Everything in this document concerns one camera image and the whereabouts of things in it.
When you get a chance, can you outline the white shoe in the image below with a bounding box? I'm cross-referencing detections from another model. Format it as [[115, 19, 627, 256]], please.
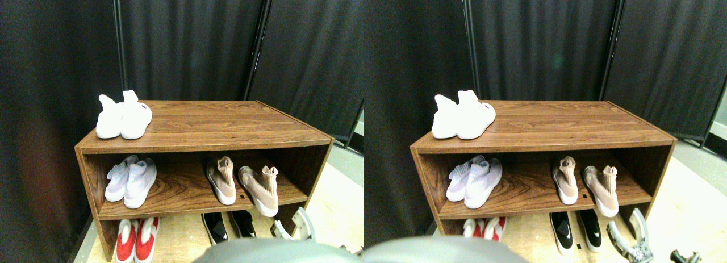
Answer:
[[432, 95, 461, 140], [457, 90, 497, 141], [95, 95, 125, 140], [120, 90, 153, 141]]

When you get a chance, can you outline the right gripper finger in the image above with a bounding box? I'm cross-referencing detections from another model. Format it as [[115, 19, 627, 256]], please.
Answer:
[[270, 219, 296, 241], [292, 207, 316, 241], [606, 220, 641, 263], [628, 208, 655, 263]]

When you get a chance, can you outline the red shoe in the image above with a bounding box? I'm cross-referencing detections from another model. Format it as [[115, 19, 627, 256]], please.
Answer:
[[116, 219, 140, 263], [135, 217, 161, 263], [483, 217, 507, 241], [462, 218, 483, 239]]

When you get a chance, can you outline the brown shoe rack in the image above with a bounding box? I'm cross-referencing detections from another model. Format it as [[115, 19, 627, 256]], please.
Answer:
[[75, 100, 335, 263], [410, 100, 678, 236]]

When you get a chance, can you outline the pale lilac shoe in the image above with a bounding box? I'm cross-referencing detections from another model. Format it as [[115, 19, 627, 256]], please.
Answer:
[[124, 158, 158, 210], [446, 155, 487, 203], [464, 158, 504, 210], [105, 155, 140, 203]]

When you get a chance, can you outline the curtain stand pole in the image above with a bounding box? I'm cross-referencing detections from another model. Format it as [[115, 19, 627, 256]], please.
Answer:
[[461, 0, 482, 99], [243, 0, 275, 102], [342, 101, 364, 149], [598, 0, 629, 102], [676, 84, 727, 149]]

